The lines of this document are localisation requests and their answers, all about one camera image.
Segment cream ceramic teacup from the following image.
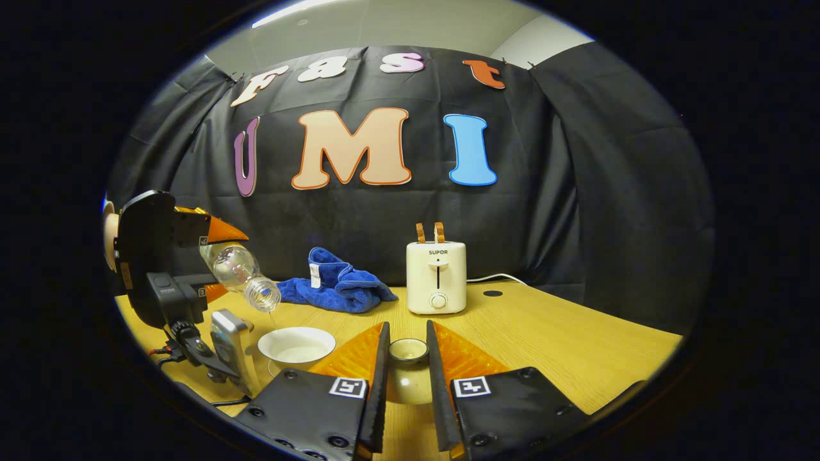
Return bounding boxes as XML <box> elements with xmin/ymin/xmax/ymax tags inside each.
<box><xmin>258</xmin><ymin>327</ymin><xmax>336</xmax><ymax>371</ymax></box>

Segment clear plastic water bottle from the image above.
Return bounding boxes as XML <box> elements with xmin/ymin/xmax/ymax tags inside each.
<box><xmin>199</xmin><ymin>242</ymin><xmax>282</xmax><ymax>313</ymax></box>

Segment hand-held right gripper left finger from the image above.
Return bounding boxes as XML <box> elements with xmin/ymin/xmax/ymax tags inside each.
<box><xmin>234</xmin><ymin>321</ymin><xmax>391</xmax><ymax>461</ymax></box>

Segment blue towel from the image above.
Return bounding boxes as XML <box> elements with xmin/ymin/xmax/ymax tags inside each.
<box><xmin>277</xmin><ymin>247</ymin><xmax>398</xmax><ymax>314</ymax></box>

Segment black backdrop cloth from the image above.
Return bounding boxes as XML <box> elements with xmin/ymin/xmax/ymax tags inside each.
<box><xmin>109</xmin><ymin>44</ymin><xmax>715</xmax><ymax>334</ymax></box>

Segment cream toaster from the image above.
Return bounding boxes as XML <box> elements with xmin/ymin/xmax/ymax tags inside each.
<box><xmin>406</xmin><ymin>241</ymin><xmax>468</xmax><ymax>315</ymax></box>

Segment white power cable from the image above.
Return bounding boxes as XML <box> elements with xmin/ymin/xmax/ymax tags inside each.
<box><xmin>466</xmin><ymin>273</ymin><xmax>529</xmax><ymax>286</ymax></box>

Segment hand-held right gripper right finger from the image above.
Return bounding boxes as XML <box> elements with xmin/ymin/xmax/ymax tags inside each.
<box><xmin>425</xmin><ymin>320</ymin><xmax>590</xmax><ymax>461</ymax></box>

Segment cream teacup lid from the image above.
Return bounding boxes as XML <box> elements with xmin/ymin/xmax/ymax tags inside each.
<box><xmin>386</xmin><ymin>338</ymin><xmax>433</xmax><ymax>405</ymax></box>

